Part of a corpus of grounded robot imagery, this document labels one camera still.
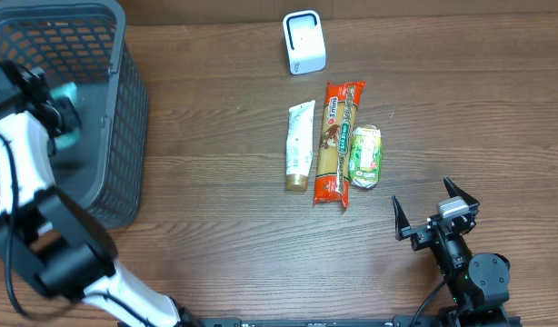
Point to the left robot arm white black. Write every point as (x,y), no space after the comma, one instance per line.
(46,238)

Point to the green tea carton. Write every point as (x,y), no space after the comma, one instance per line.
(365,162)

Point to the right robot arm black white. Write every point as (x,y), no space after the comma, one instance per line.
(478,282)

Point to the grey plastic mesh basket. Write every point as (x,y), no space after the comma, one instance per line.
(83,42)

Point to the orange spaghetti packet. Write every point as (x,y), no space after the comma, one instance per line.
(332,179)

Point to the white cosmetic tube gold cap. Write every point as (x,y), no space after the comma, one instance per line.
(299,146)

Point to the white barcode scanner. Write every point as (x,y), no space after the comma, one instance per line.
(304,40)

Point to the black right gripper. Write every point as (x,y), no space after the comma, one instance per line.
(471,217)

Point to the teal snack packet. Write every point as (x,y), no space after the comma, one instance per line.
(66,96)

